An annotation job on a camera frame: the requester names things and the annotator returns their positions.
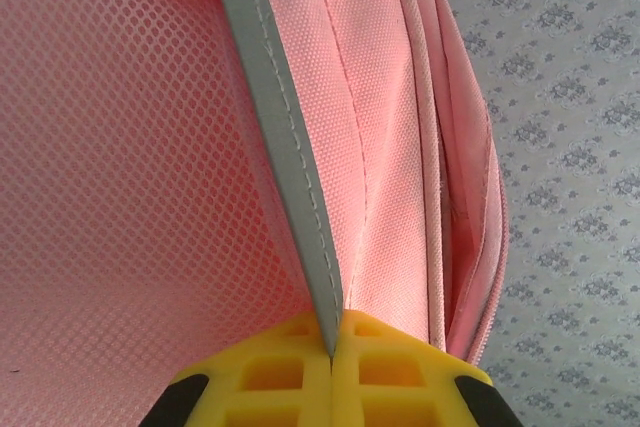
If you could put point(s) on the pink backpack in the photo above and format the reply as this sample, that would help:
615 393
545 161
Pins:
150 147

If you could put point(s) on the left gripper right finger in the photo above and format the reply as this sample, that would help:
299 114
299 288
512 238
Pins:
390 372

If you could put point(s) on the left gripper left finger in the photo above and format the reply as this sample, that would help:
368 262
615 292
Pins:
280 372

